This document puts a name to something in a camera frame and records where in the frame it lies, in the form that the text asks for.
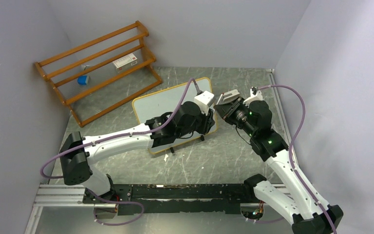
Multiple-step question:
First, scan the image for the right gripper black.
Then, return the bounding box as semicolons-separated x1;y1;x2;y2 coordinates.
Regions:
213;96;256;137

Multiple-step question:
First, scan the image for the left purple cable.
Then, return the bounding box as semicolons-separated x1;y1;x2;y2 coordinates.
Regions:
39;77;204;180

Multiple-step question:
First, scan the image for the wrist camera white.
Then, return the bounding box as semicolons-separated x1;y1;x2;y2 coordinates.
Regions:
243;87;263;107
193;91;215;116

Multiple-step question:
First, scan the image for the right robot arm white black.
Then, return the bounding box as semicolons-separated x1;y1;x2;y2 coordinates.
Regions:
214;97;343;234

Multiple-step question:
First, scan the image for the white whiteboard eraser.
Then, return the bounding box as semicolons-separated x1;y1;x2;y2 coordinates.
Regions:
221;89;240;103

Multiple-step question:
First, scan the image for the white red box on rack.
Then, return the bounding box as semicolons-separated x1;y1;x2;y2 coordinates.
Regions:
112;53;138;73

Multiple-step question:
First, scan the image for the blue small object on rack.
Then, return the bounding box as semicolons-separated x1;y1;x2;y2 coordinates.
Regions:
76;75;90;85

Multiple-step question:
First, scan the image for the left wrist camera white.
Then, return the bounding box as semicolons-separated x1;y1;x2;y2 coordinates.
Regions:
193;91;215;116

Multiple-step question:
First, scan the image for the wooden shelf rack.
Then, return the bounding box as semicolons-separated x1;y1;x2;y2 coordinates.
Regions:
34;20;163;128

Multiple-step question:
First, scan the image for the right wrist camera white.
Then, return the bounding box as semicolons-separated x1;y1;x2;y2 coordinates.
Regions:
243;87;263;107

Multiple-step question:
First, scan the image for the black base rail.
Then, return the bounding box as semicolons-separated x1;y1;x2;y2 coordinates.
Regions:
82;183;259;215

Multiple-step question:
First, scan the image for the aluminium frame rail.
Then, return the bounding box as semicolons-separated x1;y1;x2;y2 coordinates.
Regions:
24;184;88;234

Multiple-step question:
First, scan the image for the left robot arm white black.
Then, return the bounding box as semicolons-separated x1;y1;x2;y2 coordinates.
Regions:
60;101;215;203

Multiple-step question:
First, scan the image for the yellow framed whiteboard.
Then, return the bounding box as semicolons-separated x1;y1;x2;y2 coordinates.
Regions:
132;77;219;155

